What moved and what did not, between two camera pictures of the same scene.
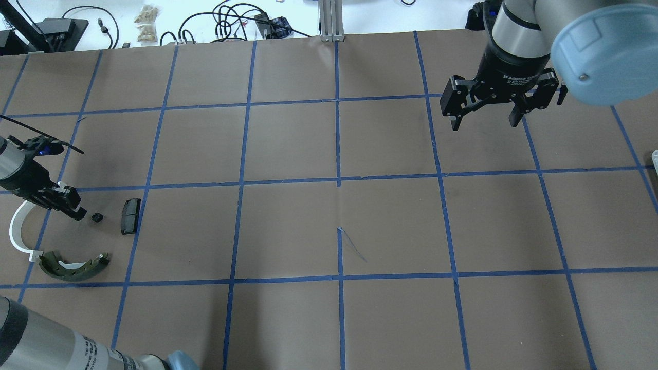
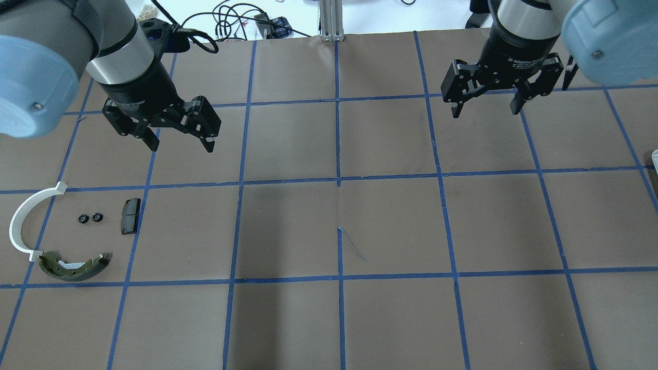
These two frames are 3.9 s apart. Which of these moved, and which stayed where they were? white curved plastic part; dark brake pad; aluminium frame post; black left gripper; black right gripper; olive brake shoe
Moved: black right gripper; black left gripper
Stayed: white curved plastic part; aluminium frame post; olive brake shoe; dark brake pad
